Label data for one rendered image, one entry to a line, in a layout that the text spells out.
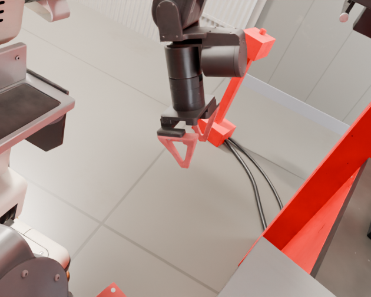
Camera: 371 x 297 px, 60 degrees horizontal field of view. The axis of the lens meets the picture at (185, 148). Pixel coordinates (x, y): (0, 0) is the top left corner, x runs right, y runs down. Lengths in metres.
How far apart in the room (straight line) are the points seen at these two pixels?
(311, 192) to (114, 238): 0.91
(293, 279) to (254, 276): 0.06
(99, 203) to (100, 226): 0.14
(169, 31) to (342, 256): 0.59
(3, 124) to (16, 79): 0.10
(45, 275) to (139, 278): 1.39
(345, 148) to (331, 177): 0.13
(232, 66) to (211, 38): 0.05
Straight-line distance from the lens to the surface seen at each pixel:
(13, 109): 0.53
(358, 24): 1.70
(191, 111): 0.54
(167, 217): 1.78
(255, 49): 2.04
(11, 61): 0.56
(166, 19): 0.49
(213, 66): 0.50
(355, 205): 0.98
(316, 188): 1.35
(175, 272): 1.62
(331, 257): 0.79
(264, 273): 0.49
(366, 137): 1.23
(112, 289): 0.65
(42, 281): 0.18
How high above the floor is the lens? 1.37
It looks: 38 degrees down
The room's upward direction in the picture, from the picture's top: 24 degrees clockwise
